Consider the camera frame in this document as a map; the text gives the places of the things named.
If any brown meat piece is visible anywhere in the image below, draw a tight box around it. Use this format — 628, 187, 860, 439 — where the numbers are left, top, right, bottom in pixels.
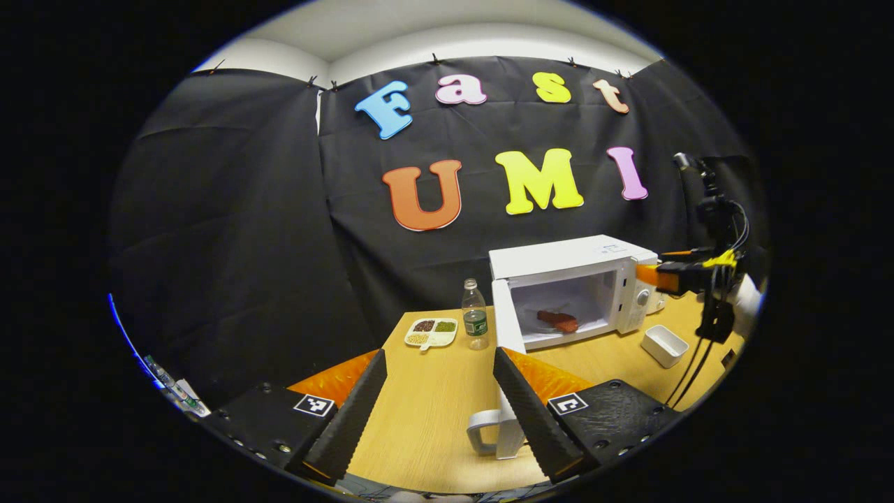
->
536, 310, 580, 333

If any white paper sheet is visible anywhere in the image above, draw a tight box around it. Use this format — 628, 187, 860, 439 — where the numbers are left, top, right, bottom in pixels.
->
175, 381, 212, 418

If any small white rectangular tray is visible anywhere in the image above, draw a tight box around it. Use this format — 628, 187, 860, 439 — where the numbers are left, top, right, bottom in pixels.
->
640, 325, 689, 369

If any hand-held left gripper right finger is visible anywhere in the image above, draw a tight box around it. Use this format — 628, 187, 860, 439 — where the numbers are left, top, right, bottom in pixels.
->
493, 347, 682, 484

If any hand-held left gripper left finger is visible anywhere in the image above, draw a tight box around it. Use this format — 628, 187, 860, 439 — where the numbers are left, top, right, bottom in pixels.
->
210, 348, 388, 486

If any white divided plate with beans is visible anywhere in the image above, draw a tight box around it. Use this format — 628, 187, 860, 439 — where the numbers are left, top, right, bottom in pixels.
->
404, 318, 459, 350

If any white microwave oven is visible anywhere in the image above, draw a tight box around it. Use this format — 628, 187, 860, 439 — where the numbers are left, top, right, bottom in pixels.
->
467, 235, 661, 460

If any clear plastic water bottle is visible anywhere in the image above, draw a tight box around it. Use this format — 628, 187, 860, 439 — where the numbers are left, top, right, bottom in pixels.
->
462, 279, 490, 350

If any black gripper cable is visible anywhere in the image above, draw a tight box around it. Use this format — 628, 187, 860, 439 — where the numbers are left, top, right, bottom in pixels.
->
665, 203, 752, 409

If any slim green label bottle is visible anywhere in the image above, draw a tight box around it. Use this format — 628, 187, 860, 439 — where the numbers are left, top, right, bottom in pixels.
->
143, 355, 200, 409

